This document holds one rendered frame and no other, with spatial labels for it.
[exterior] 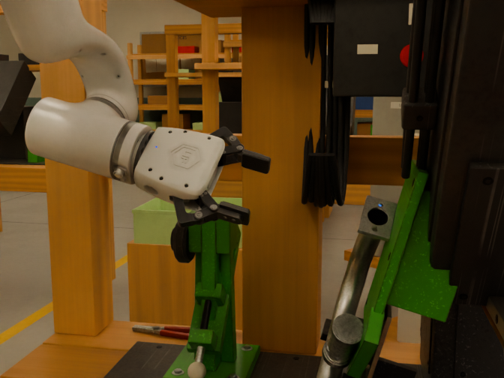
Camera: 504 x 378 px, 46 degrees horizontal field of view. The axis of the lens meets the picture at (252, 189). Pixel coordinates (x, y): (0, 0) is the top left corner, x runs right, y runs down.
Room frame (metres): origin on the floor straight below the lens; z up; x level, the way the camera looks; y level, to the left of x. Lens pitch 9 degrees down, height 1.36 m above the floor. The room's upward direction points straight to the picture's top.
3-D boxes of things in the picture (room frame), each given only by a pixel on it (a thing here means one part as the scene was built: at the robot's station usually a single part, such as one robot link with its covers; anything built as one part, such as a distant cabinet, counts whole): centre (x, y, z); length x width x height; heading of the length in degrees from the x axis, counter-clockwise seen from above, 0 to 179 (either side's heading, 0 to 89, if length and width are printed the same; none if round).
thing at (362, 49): (0.97, -0.22, 1.42); 0.17 x 0.12 x 0.15; 79
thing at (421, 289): (0.70, -0.20, 1.17); 0.13 x 0.12 x 0.20; 79
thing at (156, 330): (1.13, 0.16, 0.89); 0.16 x 0.05 x 0.01; 76
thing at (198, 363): (0.86, 0.08, 0.96); 0.06 x 0.03 x 0.06; 169
